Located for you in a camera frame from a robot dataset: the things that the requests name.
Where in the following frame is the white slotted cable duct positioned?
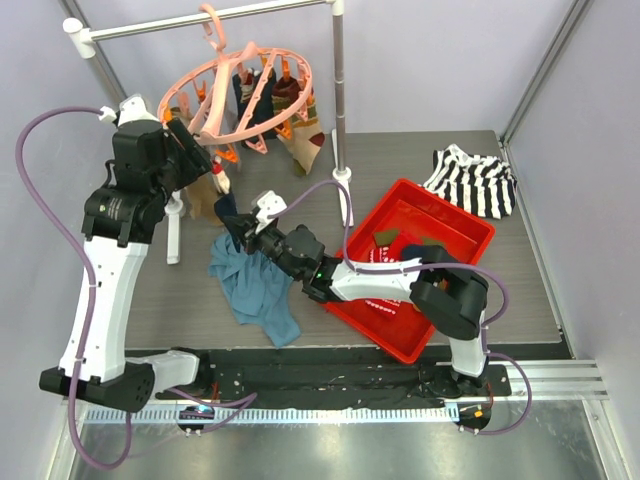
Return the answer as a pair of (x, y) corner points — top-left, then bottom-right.
(82, 405), (461, 426)

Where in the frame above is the blue cloth garment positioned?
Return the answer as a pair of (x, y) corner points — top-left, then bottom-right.
(208, 233), (301, 348)

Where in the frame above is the red christmas sock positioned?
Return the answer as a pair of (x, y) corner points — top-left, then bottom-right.
(364, 299), (402, 318)
(369, 245), (403, 263)

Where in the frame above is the metal clothes rack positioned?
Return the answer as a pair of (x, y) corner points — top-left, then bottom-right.
(61, 0), (355, 264)

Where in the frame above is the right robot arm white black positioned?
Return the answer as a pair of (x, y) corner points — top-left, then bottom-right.
(223, 214), (488, 395)

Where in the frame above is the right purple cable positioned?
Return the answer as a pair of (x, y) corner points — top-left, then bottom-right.
(269, 179), (532, 436)

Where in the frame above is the brown sock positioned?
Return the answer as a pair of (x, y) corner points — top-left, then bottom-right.
(185, 174), (222, 226)

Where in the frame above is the pink round clip hanger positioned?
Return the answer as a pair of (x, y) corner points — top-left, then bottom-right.
(157, 4), (315, 163)

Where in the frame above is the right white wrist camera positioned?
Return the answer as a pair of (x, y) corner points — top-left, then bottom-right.
(251, 190), (287, 234)

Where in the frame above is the black white cuffed sock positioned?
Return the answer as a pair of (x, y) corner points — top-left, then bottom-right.
(400, 244), (427, 261)
(212, 156), (241, 252)

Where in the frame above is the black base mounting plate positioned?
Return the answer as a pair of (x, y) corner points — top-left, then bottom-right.
(181, 347), (512, 410)

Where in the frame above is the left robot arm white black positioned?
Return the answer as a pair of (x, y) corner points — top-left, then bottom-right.
(39, 119), (213, 413)

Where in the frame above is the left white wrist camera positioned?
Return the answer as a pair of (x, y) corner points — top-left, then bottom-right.
(98, 94), (159, 128)

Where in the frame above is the olive green orange-toe sock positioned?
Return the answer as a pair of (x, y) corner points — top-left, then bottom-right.
(423, 238), (446, 248)

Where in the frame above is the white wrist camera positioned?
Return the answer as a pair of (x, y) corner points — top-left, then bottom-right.
(251, 190), (287, 234)
(98, 94), (159, 128)

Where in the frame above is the purple cable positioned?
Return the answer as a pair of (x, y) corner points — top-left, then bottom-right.
(14, 105), (136, 470)
(269, 179), (532, 436)

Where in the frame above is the red plastic tray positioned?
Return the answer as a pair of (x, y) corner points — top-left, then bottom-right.
(325, 179), (495, 364)

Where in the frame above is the maroon striped sock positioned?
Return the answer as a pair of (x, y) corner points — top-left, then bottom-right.
(272, 76), (325, 176)

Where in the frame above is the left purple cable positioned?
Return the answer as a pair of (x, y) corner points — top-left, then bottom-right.
(14, 105), (136, 470)

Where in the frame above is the black white striped garment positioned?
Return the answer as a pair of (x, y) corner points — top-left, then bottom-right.
(422, 144), (517, 220)

